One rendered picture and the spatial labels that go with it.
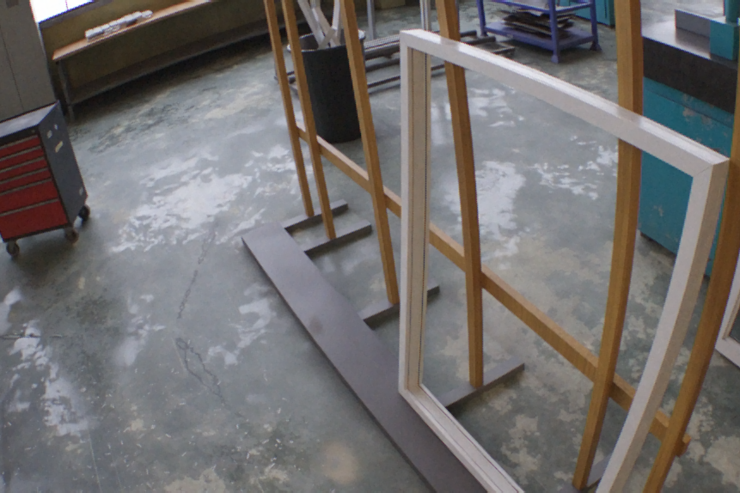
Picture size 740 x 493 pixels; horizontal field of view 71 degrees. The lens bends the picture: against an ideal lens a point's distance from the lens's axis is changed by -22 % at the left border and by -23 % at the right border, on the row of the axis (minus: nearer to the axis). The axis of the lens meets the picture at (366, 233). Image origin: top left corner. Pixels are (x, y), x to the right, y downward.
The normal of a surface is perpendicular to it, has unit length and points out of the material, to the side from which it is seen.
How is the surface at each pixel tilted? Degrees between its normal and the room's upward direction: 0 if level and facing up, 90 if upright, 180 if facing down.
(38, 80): 90
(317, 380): 0
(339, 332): 0
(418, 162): 90
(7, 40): 90
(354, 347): 0
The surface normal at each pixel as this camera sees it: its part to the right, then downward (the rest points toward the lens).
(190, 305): -0.14, -0.83
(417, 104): 0.46, 0.42
